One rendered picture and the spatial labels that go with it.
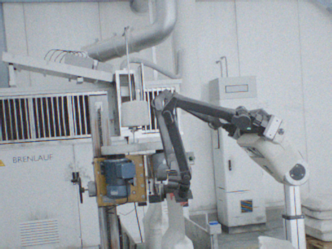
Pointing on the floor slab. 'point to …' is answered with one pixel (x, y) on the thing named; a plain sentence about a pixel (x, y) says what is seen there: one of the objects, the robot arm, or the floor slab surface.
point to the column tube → (101, 157)
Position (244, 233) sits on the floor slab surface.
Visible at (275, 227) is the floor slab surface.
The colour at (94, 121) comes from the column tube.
